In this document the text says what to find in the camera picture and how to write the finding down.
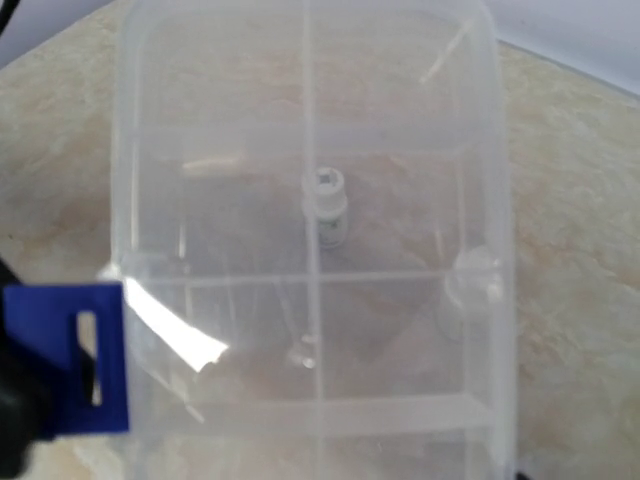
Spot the small white pill bottle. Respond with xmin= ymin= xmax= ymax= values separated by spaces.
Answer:
xmin=302 ymin=167 xmax=348 ymax=248

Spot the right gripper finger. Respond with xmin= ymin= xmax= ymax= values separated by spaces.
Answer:
xmin=0 ymin=249 xmax=99 ymax=480

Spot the clear plastic pill organizer box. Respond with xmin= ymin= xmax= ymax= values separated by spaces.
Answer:
xmin=2 ymin=0 xmax=516 ymax=480

